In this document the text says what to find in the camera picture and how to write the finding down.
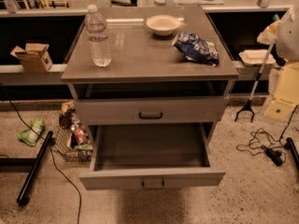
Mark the grey drawer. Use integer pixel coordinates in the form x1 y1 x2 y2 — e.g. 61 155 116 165
74 97 228 125
79 123 225 190

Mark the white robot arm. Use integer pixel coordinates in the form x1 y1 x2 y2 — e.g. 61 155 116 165
257 5 299 119

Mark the grey top drawer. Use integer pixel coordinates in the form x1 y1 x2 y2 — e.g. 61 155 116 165
74 97 228 125

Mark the grey drawer cabinet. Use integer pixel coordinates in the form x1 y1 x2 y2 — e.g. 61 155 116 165
61 5 240 133

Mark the blue chip bag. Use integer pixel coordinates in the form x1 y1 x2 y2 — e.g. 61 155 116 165
172 32 220 66

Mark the white paper bowl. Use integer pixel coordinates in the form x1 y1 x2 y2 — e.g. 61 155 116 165
146 15 180 36

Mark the grabber reacher tool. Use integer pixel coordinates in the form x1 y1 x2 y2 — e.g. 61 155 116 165
235 44 274 121

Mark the clear plastic water bottle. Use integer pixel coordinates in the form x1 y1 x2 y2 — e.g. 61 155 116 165
84 5 111 67

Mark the white takeout container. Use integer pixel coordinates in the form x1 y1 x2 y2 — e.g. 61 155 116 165
239 49 267 66

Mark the small cardboard box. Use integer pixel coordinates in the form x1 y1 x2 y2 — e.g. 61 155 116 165
10 43 53 73

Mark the green snack bag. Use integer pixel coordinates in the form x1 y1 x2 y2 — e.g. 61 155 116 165
17 118 45 147

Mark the black table leg left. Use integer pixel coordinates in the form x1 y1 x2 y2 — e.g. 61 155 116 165
17 131 53 206

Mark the black table leg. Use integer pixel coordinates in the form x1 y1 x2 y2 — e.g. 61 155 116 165
17 131 53 206
284 137 299 171

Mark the black table leg right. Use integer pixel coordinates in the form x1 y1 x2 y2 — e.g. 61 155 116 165
284 137 299 171

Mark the wire basket with trash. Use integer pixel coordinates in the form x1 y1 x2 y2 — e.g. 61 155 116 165
55 102 93 162

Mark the black power adapter cable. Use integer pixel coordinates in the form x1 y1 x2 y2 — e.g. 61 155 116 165
235 104 299 167

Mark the black floor cable left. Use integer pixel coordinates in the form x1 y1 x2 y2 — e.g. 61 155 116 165
0 83 83 224

